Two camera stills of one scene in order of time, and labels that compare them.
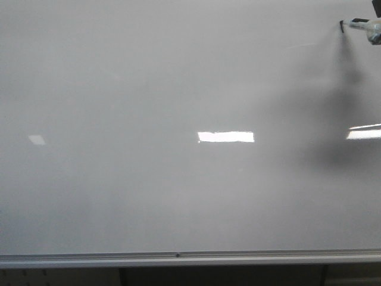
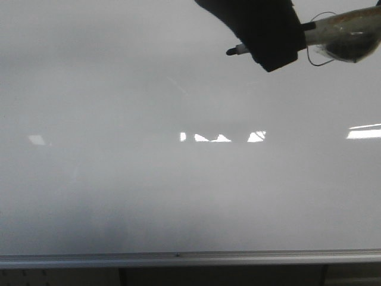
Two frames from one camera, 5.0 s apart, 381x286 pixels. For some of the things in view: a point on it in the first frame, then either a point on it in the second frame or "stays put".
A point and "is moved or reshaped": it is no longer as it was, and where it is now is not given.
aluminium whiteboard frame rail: (301, 257) stays put
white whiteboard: (188, 126) stays put
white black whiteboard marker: (372, 27) is moved or reshaped
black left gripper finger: (377, 5) → (271, 29)
